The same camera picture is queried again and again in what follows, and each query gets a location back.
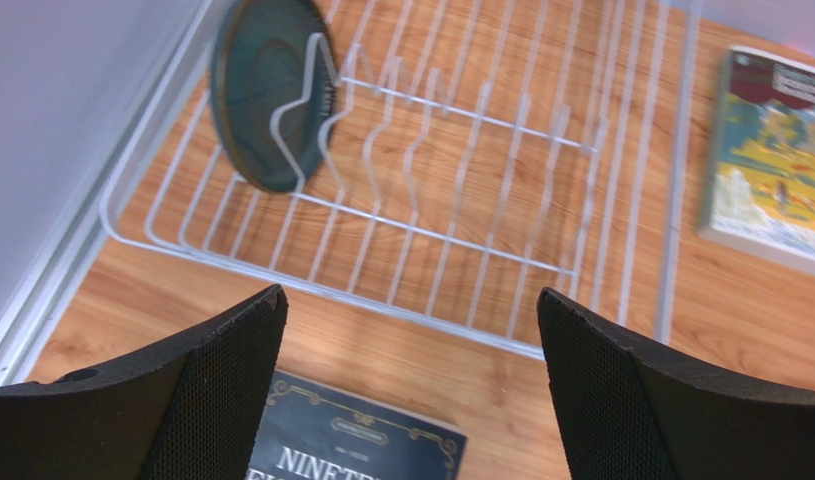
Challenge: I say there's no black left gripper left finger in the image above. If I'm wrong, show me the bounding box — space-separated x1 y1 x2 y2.
0 285 288 479

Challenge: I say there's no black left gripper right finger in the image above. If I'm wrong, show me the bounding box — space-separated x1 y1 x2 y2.
536 287 815 479

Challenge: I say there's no dark teal plate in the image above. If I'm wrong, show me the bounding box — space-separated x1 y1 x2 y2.
210 1 337 193

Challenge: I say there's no Nineteen Eighty-Four book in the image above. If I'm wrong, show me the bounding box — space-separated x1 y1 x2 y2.
246 370 468 480

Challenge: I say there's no yellow illustrated paperback book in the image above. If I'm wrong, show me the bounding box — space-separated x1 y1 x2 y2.
698 45 815 276

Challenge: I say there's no aluminium frame rail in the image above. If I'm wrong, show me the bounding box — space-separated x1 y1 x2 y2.
0 1 228 386

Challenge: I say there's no white wire dish rack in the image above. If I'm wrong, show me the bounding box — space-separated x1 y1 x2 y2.
106 1 703 357

